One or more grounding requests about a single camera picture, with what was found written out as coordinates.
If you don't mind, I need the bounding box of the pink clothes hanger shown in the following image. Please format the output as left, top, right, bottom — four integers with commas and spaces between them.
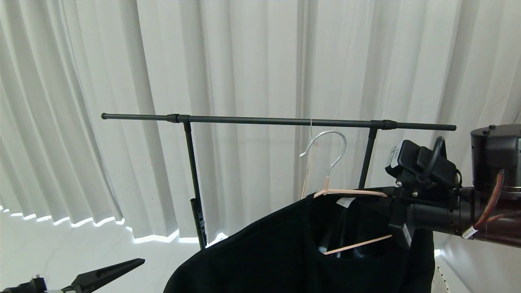
300, 119, 315, 200
300, 130, 393, 256

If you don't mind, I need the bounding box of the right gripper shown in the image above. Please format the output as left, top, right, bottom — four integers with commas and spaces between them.
389, 190, 475, 249

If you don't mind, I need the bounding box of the black clothes rack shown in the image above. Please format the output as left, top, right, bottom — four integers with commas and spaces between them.
101, 113, 456, 249

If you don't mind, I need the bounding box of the black garment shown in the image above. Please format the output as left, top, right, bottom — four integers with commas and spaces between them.
163, 193, 435, 293

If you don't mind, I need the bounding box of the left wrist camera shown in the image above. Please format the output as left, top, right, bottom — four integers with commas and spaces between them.
0, 275, 48, 293

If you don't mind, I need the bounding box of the black cable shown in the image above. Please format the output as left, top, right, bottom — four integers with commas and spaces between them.
417, 136, 447, 182

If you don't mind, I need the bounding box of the white laundry basket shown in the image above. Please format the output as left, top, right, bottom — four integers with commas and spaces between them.
431, 265, 452, 293

